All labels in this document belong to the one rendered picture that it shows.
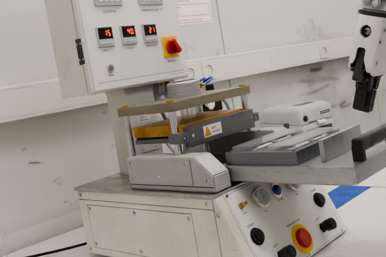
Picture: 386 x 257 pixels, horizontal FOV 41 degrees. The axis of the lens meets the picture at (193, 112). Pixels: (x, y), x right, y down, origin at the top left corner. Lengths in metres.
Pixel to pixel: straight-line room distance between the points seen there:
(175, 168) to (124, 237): 0.25
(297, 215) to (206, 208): 0.22
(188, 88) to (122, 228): 0.35
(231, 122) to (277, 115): 0.94
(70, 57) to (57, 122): 0.42
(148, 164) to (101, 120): 0.64
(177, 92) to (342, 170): 0.45
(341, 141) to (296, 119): 1.05
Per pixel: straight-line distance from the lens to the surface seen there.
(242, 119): 1.21
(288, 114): 2.06
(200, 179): 1.01
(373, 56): 0.90
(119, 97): 1.32
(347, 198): 1.51
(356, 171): 0.89
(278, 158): 0.96
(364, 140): 0.92
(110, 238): 1.28
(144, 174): 1.12
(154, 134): 1.16
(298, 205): 1.15
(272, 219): 1.07
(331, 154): 0.96
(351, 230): 1.26
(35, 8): 1.66
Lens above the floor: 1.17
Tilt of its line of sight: 4 degrees down
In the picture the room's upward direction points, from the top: 9 degrees counter-clockwise
